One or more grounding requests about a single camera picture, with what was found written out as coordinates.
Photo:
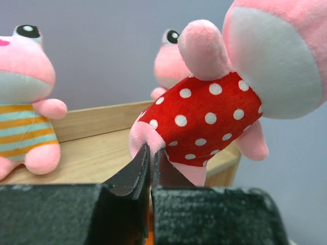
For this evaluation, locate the pink plush striped shirt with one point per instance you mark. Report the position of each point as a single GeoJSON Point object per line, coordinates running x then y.
{"type": "Point", "coordinates": [169, 66]}
{"type": "Point", "coordinates": [27, 79]}

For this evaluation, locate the pink plush red polka-dot shirt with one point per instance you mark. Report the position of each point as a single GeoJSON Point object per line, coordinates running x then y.
{"type": "Point", "coordinates": [268, 60]}

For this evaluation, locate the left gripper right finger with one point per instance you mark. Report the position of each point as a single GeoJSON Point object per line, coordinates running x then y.
{"type": "Point", "coordinates": [186, 214]}

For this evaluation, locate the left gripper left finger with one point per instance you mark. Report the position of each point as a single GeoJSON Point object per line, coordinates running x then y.
{"type": "Point", "coordinates": [114, 212]}

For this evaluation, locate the wooden three-tier shelf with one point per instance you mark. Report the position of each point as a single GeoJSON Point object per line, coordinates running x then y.
{"type": "Point", "coordinates": [94, 146]}

